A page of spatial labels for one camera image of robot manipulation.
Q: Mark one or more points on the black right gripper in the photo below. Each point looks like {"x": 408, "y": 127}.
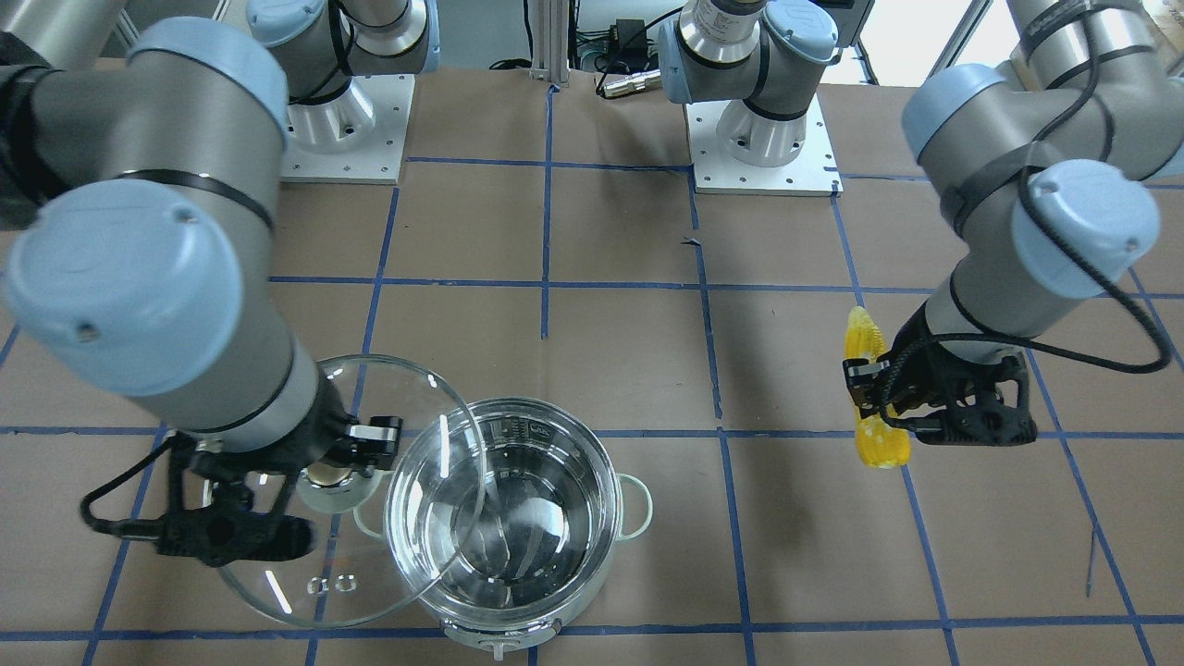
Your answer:
{"x": 324, "y": 423}

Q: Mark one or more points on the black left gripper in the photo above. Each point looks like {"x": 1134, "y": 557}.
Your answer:
{"x": 918, "y": 344}

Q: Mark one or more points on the yellow corn cob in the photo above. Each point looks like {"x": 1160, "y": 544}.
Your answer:
{"x": 878, "y": 444}

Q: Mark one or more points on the glass pot lid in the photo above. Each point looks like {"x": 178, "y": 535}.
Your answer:
{"x": 382, "y": 540}

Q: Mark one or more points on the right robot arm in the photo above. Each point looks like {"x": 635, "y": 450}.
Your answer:
{"x": 145, "y": 200}

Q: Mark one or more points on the brown paper table mat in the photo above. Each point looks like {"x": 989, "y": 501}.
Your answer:
{"x": 552, "y": 244}

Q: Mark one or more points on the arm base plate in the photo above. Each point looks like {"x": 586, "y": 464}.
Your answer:
{"x": 357, "y": 138}
{"x": 734, "y": 151}

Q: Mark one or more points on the aluminium frame post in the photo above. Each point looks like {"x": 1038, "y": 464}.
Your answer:
{"x": 551, "y": 27}

